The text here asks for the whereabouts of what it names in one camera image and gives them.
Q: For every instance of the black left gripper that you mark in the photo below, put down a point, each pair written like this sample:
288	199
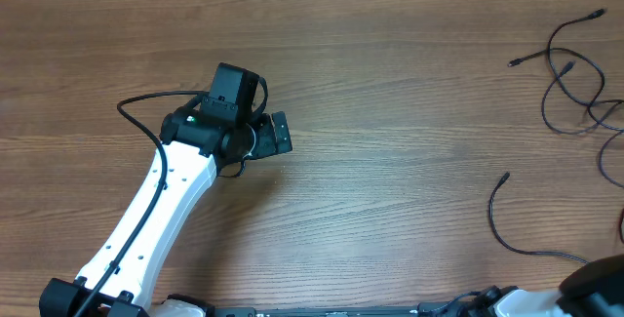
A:
267	144

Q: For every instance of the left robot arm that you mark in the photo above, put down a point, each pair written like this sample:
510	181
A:
215	129

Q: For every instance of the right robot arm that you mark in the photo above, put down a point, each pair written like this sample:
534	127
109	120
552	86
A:
594	290

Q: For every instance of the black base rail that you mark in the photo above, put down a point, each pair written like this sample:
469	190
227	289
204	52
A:
421	309

